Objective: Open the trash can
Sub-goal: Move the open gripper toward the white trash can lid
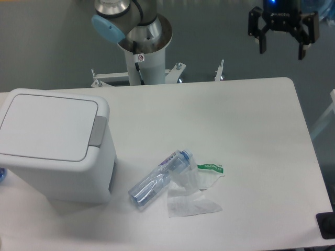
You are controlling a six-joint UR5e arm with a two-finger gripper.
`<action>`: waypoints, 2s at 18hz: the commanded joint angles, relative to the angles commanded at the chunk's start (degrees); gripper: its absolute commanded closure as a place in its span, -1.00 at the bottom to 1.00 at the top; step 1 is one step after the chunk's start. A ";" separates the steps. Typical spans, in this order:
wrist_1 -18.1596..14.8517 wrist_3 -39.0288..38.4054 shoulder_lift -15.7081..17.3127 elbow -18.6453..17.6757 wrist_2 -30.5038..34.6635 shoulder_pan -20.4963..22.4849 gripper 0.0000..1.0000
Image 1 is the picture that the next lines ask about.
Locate clear plastic water bottle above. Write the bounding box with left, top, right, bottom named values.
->
left=128, top=149, right=193, bottom=210

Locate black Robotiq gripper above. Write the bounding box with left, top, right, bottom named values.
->
left=248, top=0, right=320, bottom=60

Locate white robot pedestal base frame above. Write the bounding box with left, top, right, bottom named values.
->
left=90, top=49, right=225, bottom=88

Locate white frame at right edge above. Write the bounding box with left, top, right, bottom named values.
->
left=310, top=89, right=334, bottom=140

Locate white crumpled tissue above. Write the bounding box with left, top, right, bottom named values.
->
left=167, top=181, right=222, bottom=218

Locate blue object behind trash can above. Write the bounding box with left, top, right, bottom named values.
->
left=0, top=168, right=7, bottom=182

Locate clear plastic wrapper green strip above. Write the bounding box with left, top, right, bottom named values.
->
left=171, top=159, right=226, bottom=193

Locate black device at table edge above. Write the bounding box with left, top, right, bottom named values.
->
left=316, top=212, right=334, bottom=239

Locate black cable on pedestal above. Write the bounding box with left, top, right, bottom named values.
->
left=132, top=41, right=146, bottom=86

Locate white plastic trash can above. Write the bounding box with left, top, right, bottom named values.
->
left=1, top=89, right=117, bottom=203

